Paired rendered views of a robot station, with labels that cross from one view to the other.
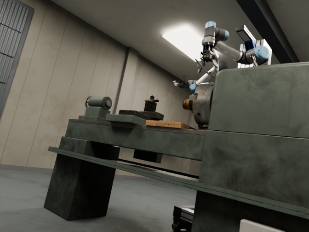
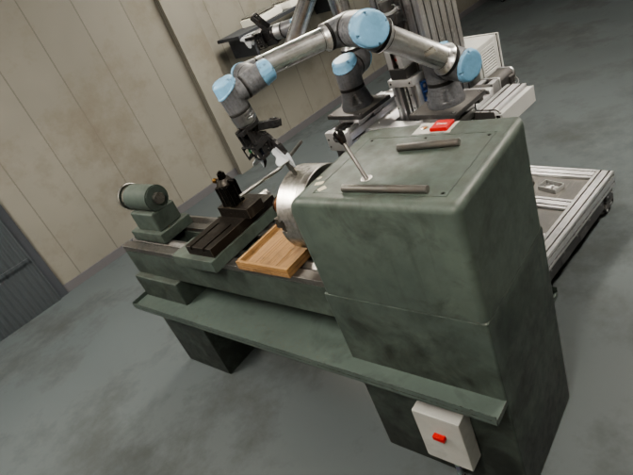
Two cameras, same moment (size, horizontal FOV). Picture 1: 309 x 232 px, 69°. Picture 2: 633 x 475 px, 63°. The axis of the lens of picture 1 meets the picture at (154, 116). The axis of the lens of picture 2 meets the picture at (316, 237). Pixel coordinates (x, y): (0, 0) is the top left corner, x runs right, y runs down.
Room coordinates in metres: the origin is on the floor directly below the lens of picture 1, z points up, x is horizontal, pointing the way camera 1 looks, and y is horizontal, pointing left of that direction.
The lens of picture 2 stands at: (-0.13, -0.67, 1.92)
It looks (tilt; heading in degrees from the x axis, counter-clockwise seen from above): 29 degrees down; 12
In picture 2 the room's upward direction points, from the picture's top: 23 degrees counter-clockwise
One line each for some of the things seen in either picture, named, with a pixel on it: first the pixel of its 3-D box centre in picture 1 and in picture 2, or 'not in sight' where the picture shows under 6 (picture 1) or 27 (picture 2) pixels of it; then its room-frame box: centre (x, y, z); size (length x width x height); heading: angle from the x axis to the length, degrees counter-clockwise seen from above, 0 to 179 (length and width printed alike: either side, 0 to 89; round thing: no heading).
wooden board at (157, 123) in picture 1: (174, 129); (288, 242); (1.71, -0.17, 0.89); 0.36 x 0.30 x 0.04; 143
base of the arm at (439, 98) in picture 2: not in sight; (444, 90); (1.93, -0.96, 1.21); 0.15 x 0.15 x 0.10
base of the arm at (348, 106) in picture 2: not in sight; (354, 95); (2.28, -0.61, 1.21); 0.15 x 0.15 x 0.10
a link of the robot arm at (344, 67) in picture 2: not in sight; (347, 71); (2.29, -0.61, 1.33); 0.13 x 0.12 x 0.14; 156
